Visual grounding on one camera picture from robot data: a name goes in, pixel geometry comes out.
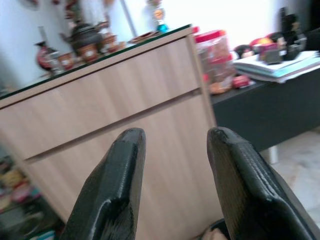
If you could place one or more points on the small grey box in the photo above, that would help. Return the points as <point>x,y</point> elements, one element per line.
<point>273,57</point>

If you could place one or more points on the stack of papers and books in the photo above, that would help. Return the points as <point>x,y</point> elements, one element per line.
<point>277,68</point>

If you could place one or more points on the dark brown monkey plush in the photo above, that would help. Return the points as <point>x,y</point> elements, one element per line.
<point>242,51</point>

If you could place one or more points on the red and black vase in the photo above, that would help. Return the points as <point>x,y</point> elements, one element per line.
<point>45,57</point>

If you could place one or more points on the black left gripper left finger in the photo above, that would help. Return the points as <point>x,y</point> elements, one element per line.
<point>112,190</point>

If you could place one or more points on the dark ceramic teapot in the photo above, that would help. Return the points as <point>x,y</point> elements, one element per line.
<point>83,35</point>

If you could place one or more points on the brown wooden tray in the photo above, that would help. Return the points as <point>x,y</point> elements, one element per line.
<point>143,37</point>

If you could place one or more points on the figurine with blue base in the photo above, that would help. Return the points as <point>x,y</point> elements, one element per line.
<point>161,21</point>

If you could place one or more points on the light wood drawer cabinet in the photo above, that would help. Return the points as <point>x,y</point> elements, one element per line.
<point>100,100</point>

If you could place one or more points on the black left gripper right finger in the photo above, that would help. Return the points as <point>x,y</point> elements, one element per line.
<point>250,190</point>

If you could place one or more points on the black low bench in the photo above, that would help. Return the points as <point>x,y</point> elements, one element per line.
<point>270,110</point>

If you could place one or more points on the small red packet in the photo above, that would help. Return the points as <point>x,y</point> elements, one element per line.
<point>241,82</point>

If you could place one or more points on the cluttered low shelf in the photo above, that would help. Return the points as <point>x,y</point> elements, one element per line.
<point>22,195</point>

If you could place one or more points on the brown ceramic tea cup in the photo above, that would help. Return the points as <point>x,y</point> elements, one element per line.
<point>66,61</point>
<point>110,42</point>
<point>87,53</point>

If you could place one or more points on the red lidded plastic snack jar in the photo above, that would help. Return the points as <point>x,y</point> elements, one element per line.
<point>215,60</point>

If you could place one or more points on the orange round toy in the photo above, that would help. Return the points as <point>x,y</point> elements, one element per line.
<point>261,42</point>

